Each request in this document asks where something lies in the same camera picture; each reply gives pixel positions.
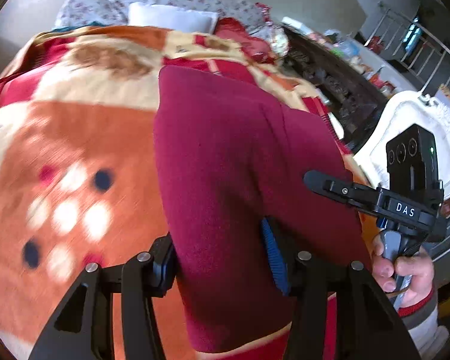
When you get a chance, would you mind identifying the dark carved wooden headboard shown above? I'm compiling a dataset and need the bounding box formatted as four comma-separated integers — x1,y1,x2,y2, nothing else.
282,24,388,154

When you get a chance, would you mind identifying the maroon fleece garment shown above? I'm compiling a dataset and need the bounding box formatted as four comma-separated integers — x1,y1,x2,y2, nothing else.
153,66,371,359

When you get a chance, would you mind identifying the metal stair railing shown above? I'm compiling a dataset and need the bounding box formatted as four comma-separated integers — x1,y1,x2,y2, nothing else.
365,2,450,95

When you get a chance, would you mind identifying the person's right hand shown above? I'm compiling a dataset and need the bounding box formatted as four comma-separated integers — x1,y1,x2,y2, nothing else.
371,235,434,308

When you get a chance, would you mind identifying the red ruffled cushion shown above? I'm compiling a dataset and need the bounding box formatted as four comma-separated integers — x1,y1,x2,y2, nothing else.
214,17,277,64

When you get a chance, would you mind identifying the white ornate chair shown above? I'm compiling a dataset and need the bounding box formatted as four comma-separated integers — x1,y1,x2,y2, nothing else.
354,90,450,200

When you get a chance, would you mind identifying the white pillow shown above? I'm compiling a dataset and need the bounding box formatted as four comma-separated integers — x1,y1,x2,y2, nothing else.
128,2,219,34

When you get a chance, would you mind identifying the grey sleeve right forearm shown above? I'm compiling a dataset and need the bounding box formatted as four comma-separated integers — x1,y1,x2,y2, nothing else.
398,288,450,359

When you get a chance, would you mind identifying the orange red patterned blanket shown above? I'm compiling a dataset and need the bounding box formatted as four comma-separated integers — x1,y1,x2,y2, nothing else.
0,26,366,359

